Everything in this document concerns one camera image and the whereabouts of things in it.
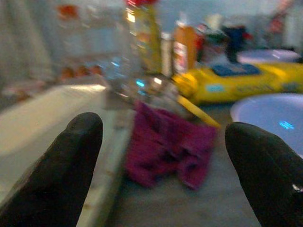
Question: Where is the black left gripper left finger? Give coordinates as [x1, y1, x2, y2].
[0, 112, 104, 227]

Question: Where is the orange bottle with label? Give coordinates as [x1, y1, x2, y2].
[172, 20, 198, 74]

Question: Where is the dark blue red figure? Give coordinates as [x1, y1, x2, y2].
[221, 25, 252, 63]

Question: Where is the magenta crumpled cloth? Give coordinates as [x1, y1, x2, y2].
[125, 101, 218, 190]

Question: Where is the white round plate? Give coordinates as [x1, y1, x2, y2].
[230, 93, 303, 158]
[237, 49, 302, 64]

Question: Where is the yellow plastic package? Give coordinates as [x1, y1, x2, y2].
[172, 61, 303, 105]

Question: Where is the tall yellow bottle red cap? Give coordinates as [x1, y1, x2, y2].
[125, 0, 163, 74]

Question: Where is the clear plastic bottle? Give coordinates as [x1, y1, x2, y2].
[104, 7, 152, 105]

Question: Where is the yellow stick utensil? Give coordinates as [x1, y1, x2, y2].
[177, 95, 222, 130]

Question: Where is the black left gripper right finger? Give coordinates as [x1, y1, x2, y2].
[224, 122, 303, 227]

